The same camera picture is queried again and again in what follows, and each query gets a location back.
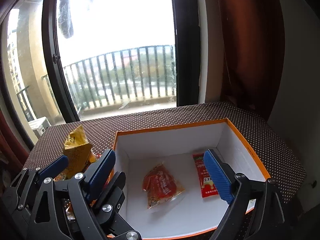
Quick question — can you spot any red green strip packet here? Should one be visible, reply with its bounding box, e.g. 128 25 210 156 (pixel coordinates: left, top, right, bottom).
193 153 218 198

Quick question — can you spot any red spicy snack packet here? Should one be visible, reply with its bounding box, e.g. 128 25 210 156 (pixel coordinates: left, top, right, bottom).
142 163 185 209

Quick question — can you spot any yellow chip bag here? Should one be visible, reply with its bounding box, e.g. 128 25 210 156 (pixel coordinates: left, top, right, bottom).
63 125 98 179

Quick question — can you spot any brown polka dot tablecloth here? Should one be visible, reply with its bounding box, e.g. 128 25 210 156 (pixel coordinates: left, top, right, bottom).
23 101 307 240

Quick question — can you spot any orange cardboard box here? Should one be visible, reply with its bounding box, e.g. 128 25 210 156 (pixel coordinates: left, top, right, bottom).
113 119 270 239

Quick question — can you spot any white air conditioner unit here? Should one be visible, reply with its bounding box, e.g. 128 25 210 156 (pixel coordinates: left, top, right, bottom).
28 116 51 139

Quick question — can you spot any balcony railing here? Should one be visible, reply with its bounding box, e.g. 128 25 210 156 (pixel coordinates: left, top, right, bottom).
8 42 177 124

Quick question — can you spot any dark red curtain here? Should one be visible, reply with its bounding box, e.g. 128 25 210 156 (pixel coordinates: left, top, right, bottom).
218 0 285 120

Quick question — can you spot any hanging grey cloth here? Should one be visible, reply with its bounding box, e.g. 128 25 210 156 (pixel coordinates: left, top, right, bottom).
57 0 104 40

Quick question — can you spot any black window frame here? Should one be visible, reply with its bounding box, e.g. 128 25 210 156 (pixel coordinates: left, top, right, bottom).
1 0 200 149

